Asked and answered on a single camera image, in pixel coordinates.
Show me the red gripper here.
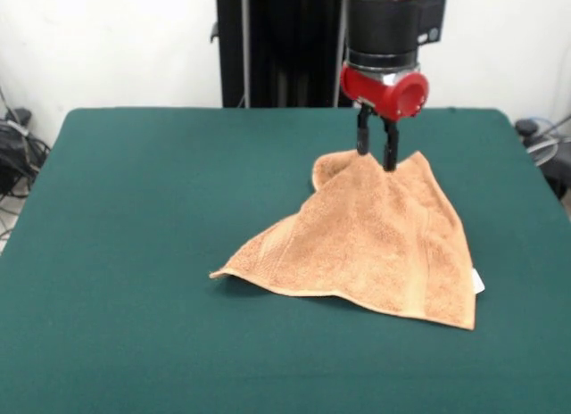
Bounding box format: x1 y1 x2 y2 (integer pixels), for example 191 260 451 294
340 63 432 172

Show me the tan terry towel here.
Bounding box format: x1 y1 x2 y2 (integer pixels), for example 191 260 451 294
208 149 486 331

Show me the dark green table cloth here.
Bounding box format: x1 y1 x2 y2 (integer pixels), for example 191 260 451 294
0 106 571 414

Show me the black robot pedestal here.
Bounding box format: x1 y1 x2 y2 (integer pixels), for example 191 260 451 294
209 0 356 108

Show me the black cable bundle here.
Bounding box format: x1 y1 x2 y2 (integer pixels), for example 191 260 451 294
0 108 53 199

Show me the black and gray floor equipment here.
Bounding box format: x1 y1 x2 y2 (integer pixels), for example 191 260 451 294
515 117 571 199

